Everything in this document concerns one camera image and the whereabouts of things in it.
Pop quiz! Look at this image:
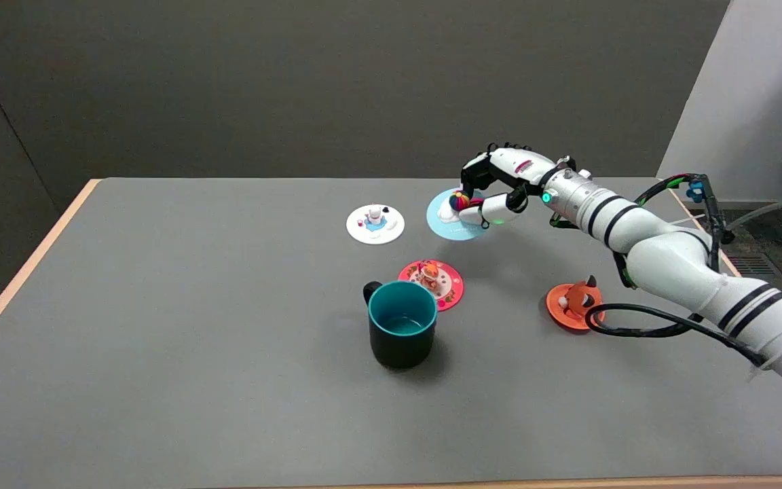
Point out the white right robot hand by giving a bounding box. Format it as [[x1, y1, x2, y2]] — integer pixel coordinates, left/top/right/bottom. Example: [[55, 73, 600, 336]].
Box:
[[459, 143, 565, 226]]

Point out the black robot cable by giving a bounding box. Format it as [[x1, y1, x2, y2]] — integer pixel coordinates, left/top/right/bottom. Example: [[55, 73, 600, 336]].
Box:
[[585, 304, 768, 367]]

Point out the red cup lid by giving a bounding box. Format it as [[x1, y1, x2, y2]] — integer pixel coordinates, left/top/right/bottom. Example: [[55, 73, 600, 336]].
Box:
[[398, 259, 464, 312]]

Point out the dark teal mug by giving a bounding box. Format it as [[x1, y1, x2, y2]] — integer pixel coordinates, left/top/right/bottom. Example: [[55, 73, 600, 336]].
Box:
[[363, 280, 439, 369]]

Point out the floor vent grille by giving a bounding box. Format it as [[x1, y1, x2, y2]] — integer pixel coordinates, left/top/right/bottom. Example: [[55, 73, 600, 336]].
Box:
[[728, 255, 779, 276]]

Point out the blue sky cup lid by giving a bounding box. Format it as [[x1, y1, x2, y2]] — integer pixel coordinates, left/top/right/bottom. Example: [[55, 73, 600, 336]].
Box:
[[426, 188, 492, 241]]

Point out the office chair base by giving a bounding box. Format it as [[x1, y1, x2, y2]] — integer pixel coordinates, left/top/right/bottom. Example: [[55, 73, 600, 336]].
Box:
[[715, 153, 782, 245]]

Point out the white snowman cup lid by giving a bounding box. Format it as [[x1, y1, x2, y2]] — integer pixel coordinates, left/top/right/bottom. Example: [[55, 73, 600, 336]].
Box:
[[346, 204, 405, 245]]

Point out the orange fox cup lid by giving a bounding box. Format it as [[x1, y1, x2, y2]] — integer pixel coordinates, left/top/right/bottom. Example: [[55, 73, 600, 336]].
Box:
[[546, 275, 606, 332]]

